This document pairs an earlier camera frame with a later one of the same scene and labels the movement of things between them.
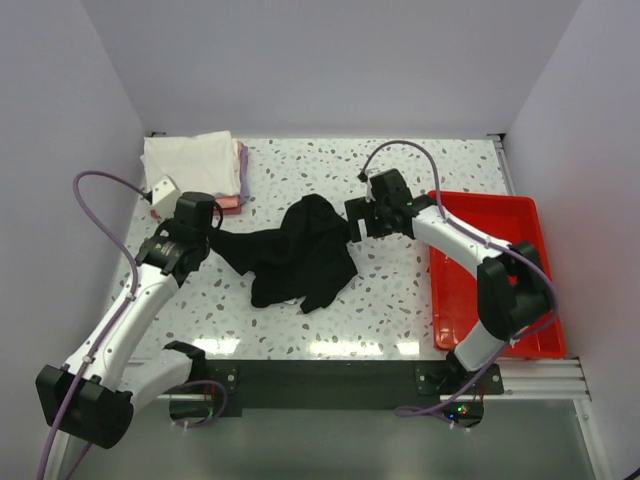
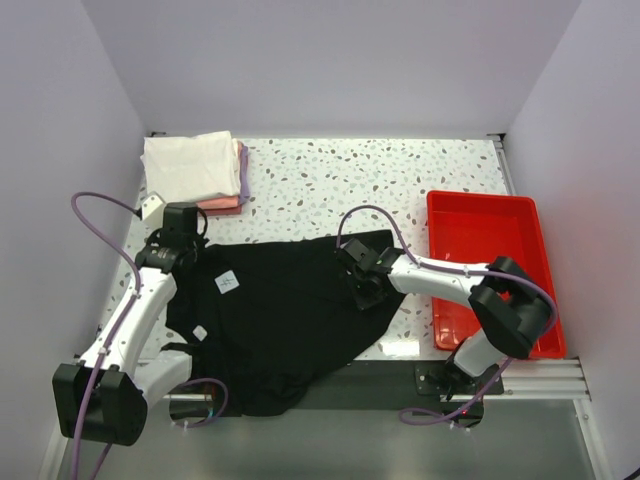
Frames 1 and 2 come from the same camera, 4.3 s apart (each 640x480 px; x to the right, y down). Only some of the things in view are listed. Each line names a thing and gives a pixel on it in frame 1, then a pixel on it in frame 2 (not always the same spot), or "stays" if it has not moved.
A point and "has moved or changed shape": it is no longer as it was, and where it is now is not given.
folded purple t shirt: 244,174 stays
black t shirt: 306,259 has moved or changed shape
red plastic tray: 513,219 stays
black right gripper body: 377,225 to 363,295
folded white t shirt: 206,163 stays
